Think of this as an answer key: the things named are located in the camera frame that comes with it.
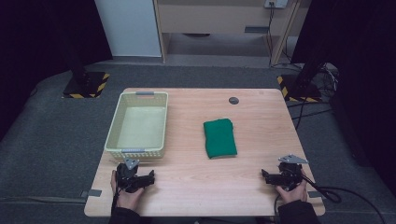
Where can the green towel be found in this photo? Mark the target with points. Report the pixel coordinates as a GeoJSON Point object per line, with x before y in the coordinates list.
{"type": "Point", "coordinates": [219, 137]}

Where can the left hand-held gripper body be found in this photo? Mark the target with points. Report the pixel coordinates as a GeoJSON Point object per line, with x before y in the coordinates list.
{"type": "Point", "coordinates": [127, 179]}

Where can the grey tape strip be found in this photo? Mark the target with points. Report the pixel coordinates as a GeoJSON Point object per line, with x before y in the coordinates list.
{"type": "Point", "coordinates": [92, 193]}
{"type": "Point", "coordinates": [315, 194]}

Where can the light wooden desk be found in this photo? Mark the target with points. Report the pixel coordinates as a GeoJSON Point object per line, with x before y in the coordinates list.
{"type": "Point", "coordinates": [214, 18]}

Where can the white panel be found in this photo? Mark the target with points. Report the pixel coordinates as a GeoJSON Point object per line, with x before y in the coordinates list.
{"type": "Point", "coordinates": [130, 28]}

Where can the white power strip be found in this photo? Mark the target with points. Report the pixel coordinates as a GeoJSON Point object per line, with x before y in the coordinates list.
{"type": "Point", "coordinates": [276, 3]}

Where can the dark curtain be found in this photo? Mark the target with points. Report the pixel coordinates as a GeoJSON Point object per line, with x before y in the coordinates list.
{"type": "Point", "coordinates": [361, 77]}
{"type": "Point", "coordinates": [37, 46]}

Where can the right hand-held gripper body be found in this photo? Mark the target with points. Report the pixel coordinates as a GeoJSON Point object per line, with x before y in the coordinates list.
{"type": "Point", "coordinates": [289, 175]}

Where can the grey round table grommet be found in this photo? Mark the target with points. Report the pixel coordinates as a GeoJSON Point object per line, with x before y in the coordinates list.
{"type": "Point", "coordinates": [233, 100]}

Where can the pale yellow plastic basket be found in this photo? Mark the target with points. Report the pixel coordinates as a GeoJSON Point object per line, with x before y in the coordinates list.
{"type": "Point", "coordinates": [141, 126]}

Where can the black stand with striped base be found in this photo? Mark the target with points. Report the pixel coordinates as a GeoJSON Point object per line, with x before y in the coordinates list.
{"type": "Point", "coordinates": [300, 90]}
{"type": "Point", "coordinates": [87, 85]}

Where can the person's right hand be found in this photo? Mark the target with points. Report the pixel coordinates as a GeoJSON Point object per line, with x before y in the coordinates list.
{"type": "Point", "coordinates": [294, 194]}

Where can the person's left hand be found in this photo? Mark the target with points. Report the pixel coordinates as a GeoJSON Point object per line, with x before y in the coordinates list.
{"type": "Point", "coordinates": [128, 199]}

